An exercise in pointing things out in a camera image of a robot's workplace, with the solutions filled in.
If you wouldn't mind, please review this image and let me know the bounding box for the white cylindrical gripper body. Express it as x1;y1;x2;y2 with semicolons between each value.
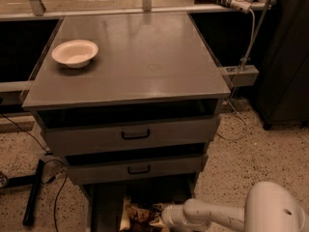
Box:
161;204;186;227

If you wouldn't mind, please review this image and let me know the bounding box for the brown chip bag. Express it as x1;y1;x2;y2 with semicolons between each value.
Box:
119;196;170;232

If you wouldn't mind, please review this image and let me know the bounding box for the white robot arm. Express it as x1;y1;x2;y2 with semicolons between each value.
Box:
150;182;309;232

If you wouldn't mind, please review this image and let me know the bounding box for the middle grey drawer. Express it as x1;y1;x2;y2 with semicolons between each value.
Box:
66;154;208;185

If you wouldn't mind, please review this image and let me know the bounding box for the bottom open grey drawer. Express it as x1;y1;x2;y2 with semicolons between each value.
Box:
91;173;198;232

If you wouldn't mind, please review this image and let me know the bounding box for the grey drawer cabinet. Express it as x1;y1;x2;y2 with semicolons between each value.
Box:
23;13;229;231

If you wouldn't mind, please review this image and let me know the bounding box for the top grey drawer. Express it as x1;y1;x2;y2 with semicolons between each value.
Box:
42;116;220;157

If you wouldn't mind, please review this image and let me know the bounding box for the black metal floor stand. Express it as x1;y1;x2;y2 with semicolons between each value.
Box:
0;159;44;226

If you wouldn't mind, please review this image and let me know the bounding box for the dark cabinet on right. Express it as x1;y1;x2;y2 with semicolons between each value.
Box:
252;0;309;131

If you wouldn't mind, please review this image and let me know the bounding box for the black middle drawer handle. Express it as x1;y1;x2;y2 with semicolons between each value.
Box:
127;165;151;175

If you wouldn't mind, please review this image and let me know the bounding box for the black drawer handle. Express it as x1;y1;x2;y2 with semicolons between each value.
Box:
127;165;151;175
121;130;151;140

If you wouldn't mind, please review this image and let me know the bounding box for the black top drawer handle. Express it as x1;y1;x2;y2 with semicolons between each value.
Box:
121;130;151;140

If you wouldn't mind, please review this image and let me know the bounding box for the black floor cable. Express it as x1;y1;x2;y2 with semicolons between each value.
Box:
0;113;69;232

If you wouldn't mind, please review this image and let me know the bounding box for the grey metal bracket block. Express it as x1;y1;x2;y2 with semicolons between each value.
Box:
219;65;259;89

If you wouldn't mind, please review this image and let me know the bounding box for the white cable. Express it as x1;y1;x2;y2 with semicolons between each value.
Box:
216;8;256;142

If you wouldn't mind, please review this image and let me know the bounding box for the grey metal frame rail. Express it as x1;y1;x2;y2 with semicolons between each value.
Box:
0;0;278;21

